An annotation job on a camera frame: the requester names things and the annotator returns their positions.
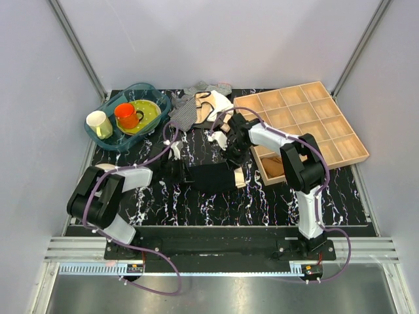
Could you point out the black underwear beige waistband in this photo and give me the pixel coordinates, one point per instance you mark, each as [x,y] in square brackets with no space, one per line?
[216,178]

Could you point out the orange mug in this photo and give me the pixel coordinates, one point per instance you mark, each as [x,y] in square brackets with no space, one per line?
[128,116]

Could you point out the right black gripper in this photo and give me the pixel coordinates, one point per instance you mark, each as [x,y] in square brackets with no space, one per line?
[234,160]

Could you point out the blue transparent plastic basket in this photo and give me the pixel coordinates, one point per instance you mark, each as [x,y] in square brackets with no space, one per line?
[120,141]

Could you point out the rolled tan underwear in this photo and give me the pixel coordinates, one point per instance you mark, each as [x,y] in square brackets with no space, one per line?
[273,166]

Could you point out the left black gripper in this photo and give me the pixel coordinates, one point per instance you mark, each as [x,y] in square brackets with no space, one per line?
[184,175]

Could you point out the striped grey garment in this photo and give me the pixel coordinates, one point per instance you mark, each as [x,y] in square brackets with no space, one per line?
[184,106]

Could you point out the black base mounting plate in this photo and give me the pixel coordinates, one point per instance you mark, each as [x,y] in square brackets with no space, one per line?
[220,249]

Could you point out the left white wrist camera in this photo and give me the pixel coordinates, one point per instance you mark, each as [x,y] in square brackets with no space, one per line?
[175,149]

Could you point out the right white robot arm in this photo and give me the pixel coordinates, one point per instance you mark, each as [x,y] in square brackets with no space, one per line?
[304,166]

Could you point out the wooden compartment tray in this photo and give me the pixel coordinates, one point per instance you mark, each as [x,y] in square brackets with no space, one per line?
[308,108]

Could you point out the pale yellow mug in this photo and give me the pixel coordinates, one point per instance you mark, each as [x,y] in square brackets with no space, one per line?
[100,124]

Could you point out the beige white underwear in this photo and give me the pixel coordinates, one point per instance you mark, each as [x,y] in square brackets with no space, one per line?
[209,105]

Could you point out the dark beige folded underwear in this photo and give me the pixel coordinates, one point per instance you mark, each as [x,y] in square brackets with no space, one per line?
[221,123]

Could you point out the green dotted plate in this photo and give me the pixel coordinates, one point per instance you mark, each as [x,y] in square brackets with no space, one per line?
[150,120]

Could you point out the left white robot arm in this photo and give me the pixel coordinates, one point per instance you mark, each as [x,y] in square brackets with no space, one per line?
[99,192]

